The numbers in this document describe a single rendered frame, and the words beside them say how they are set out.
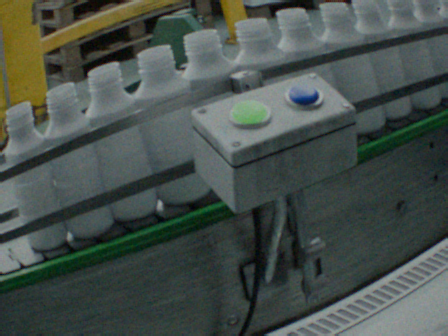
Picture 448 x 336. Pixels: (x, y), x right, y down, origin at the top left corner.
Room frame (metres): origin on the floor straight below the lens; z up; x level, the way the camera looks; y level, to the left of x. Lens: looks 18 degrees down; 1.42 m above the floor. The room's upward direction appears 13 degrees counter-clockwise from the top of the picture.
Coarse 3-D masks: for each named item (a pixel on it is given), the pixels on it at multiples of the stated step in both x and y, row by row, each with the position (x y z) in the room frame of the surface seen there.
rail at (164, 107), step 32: (416, 32) 1.34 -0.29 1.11; (288, 64) 1.25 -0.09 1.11; (320, 64) 1.27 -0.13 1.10; (192, 96) 1.21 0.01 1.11; (384, 96) 1.30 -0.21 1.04; (96, 128) 1.17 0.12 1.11; (128, 128) 1.18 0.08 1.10; (0, 160) 1.19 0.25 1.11; (32, 160) 1.14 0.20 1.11; (192, 160) 1.21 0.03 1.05; (128, 192) 1.18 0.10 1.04; (0, 224) 1.18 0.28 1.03; (32, 224) 1.13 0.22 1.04
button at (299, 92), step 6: (300, 84) 1.12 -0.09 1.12; (294, 90) 1.11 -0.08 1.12; (300, 90) 1.11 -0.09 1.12; (306, 90) 1.11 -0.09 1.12; (312, 90) 1.11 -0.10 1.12; (288, 96) 1.11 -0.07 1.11; (294, 96) 1.10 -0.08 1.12; (300, 96) 1.10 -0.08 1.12; (306, 96) 1.10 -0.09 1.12; (312, 96) 1.10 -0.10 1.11; (318, 96) 1.10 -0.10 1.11; (300, 102) 1.10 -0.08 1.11; (306, 102) 1.09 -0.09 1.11; (312, 102) 1.10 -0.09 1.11
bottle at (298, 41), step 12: (288, 12) 1.33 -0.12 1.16; (300, 12) 1.31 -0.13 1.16; (288, 24) 1.29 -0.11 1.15; (300, 24) 1.29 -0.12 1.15; (288, 36) 1.30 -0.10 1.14; (300, 36) 1.29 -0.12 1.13; (312, 36) 1.30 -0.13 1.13; (288, 48) 1.29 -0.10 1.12; (300, 48) 1.28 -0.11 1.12; (312, 48) 1.28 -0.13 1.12; (324, 48) 1.30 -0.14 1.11; (300, 72) 1.28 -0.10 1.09; (312, 72) 1.28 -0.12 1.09; (324, 72) 1.29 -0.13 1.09
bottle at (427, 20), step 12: (420, 0) 1.38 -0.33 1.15; (420, 12) 1.39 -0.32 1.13; (432, 12) 1.38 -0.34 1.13; (432, 24) 1.37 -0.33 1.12; (444, 24) 1.38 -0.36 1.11; (444, 36) 1.37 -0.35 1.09; (432, 48) 1.37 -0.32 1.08; (444, 48) 1.37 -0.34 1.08; (444, 60) 1.37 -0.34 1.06; (444, 72) 1.37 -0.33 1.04; (444, 84) 1.37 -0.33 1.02; (444, 96) 1.37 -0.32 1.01
